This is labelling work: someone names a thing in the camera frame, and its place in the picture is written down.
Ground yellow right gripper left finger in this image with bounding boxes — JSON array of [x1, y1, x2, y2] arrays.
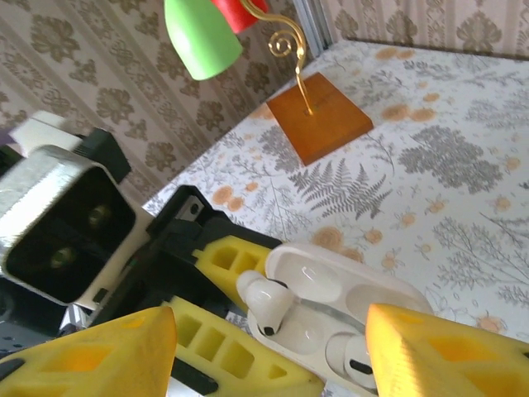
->
[[0, 305, 179, 397]]

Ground aluminium frame post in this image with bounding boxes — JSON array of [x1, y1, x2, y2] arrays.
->
[[293, 0, 334, 55]]

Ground white oblong earbud charging case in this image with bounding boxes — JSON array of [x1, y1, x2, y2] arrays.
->
[[246, 242, 435, 394]]

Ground white stemmed earbud black vents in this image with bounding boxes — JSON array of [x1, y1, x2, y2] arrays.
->
[[325, 332, 378, 392], [236, 269, 293, 337]]

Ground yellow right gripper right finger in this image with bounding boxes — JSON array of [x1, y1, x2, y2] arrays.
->
[[365, 303, 529, 397]]

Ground floral patterned table cover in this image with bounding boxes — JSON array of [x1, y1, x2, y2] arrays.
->
[[142, 39, 529, 397]]

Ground green plastic wine glass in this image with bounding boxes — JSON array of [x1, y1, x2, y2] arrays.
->
[[164, 0, 244, 81]]

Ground gold wire stand wooden base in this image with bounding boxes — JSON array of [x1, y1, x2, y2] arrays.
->
[[243, 0, 374, 166]]

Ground red plastic wine glass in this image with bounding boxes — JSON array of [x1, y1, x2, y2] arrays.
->
[[210, 0, 269, 35]]

